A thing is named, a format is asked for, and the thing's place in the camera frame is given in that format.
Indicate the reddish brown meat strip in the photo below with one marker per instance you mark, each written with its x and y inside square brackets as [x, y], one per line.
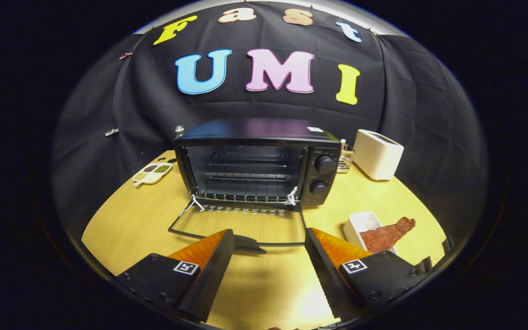
[385, 236]

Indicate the white divided spice dish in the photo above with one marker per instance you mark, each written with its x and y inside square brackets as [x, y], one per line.
[151, 173]

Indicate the clear glass jar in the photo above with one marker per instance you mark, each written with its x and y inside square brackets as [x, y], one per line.
[346, 158]

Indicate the white rectangular ridged dish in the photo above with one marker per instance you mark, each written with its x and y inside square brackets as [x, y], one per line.
[360, 224]

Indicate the black toaster oven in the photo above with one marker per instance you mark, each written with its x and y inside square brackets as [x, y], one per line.
[255, 130]

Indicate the pink clip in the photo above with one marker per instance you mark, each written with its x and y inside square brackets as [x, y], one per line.
[125, 55]

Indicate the white slot toaster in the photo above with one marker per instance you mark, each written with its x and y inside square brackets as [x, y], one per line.
[376, 156]

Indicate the clear plastic bottle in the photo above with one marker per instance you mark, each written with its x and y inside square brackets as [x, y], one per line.
[179, 130]

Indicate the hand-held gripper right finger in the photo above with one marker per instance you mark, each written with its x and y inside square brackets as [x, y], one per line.
[326, 270]

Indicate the silver clip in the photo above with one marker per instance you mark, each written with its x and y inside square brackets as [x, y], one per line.
[111, 132]

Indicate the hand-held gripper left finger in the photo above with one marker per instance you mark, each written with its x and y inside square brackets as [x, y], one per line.
[213, 270]

